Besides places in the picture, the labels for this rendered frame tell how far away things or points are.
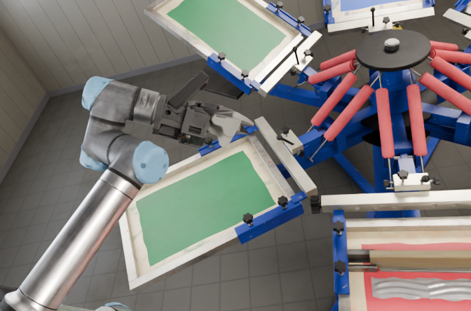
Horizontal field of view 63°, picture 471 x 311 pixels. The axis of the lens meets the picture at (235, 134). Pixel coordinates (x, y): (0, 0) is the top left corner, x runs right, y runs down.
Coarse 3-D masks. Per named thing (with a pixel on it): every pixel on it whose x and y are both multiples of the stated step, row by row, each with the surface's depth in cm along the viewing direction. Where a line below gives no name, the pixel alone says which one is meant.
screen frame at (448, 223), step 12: (456, 216) 140; (468, 216) 139; (348, 228) 149; (360, 228) 148; (372, 228) 147; (384, 228) 146; (396, 228) 145; (408, 228) 143; (420, 228) 142; (432, 228) 141; (444, 228) 140; (456, 228) 139; (468, 228) 138; (348, 300) 129
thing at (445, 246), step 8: (424, 248) 138; (432, 248) 138; (440, 248) 137; (448, 248) 136; (456, 248) 135; (464, 248) 135; (432, 272) 132; (440, 272) 131; (448, 272) 130; (432, 304) 125; (440, 304) 124; (448, 304) 123; (456, 304) 123; (464, 304) 122
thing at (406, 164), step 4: (400, 160) 158; (404, 160) 158; (408, 160) 157; (412, 160) 157; (400, 164) 157; (404, 164) 156; (408, 164) 156; (412, 164) 155; (400, 168) 156; (404, 168) 155; (408, 168) 155; (412, 168) 154; (412, 172) 153
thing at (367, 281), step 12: (372, 276) 136; (384, 276) 135; (396, 276) 134; (408, 276) 133; (420, 276) 132; (372, 300) 130; (384, 300) 129; (396, 300) 128; (408, 300) 127; (420, 300) 126
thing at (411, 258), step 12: (372, 252) 132; (384, 252) 130; (396, 252) 129; (408, 252) 128; (420, 252) 127; (432, 252) 126; (444, 252) 125; (456, 252) 124; (468, 252) 123; (372, 264) 134; (384, 264) 132; (396, 264) 131; (408, 264) 130; (420, 264) 129; (432, 264) 128; (444, 264) 127; (456, 264) 125; (468, 264) 124
